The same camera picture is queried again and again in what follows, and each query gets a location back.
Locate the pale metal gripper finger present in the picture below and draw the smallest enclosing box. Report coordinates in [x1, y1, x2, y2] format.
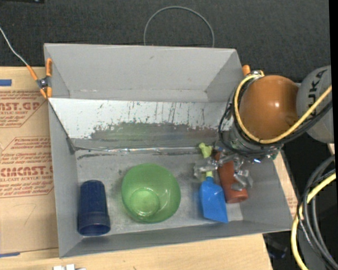
[230, 162, 255, 192]
[192, 158, 225, 183]

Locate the red-brown block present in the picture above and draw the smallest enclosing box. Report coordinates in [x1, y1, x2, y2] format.
[213, 150, 250, 205]

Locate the blue spray bottle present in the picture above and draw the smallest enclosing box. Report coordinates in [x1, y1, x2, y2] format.
[196, 141, 229, 225]

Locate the green plastic bowl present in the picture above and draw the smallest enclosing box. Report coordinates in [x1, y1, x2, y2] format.
[120, 162, 183, 225]

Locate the grey metal bin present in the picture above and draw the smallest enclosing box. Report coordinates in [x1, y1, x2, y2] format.
[42, 32, 296, 259]

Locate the dark blue plastic cup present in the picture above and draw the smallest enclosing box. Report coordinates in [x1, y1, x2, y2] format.
[75, 178, 112, 238]

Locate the brown cardboard board red print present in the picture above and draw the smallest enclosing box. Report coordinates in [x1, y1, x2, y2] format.
[0, 63, 61, 259]

